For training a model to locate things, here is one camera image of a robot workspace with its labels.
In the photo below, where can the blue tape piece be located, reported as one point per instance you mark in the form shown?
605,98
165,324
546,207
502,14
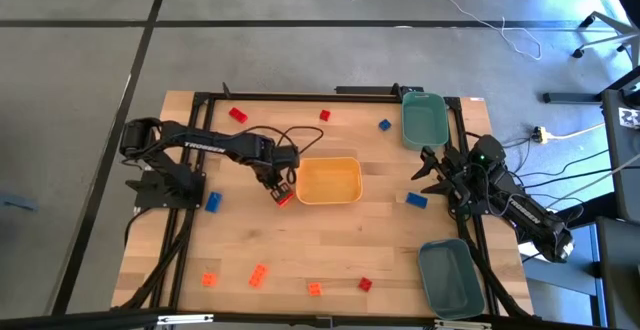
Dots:
17,202

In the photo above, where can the white paper sheet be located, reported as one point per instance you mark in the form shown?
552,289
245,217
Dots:
526,249

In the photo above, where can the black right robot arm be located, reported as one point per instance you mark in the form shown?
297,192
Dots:
530,216

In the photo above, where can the red two-by-two block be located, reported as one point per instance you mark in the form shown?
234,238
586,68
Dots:
365,284
325,115

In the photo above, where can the green plastic bin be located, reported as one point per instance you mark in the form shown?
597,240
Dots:
425,120
450,280

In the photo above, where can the red two-by-four block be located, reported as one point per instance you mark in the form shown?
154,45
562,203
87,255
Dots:
238,115

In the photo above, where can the orange two-by-four block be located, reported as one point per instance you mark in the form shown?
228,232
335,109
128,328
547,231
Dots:
258,276
285,199

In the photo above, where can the grey office chair base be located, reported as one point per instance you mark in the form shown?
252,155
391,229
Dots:
610,22

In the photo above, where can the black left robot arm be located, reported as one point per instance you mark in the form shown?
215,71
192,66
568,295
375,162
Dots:
210,145

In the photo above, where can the grey desk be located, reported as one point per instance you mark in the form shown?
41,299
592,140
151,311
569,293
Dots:
620,140

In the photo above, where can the silver metal bracket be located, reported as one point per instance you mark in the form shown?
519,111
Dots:
462,325
185,319

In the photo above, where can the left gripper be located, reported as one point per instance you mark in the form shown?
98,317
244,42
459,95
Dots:
274,177

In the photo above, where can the black aluminium rig frame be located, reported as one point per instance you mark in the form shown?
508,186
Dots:
300,97

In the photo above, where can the orange two-by-two block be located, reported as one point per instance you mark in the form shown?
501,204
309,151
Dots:
209,280
315,289

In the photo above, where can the yellow plastic bin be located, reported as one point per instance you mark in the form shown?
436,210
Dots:
330,182

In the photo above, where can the dark grey cabinet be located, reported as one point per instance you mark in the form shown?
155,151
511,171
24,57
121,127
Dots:
620,270

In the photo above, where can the white power strip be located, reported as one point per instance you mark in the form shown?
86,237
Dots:
540,134

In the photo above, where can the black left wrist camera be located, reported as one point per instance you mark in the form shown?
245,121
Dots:
287,157

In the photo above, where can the blue two-by-two block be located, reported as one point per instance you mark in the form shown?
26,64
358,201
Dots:
384,125

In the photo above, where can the black-white fiducial marker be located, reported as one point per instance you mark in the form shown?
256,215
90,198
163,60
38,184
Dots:
629,118

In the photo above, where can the blue two-by-four block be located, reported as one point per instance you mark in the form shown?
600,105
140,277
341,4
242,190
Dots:
416,200
213,202

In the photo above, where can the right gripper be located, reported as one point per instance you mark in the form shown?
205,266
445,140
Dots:
459,175

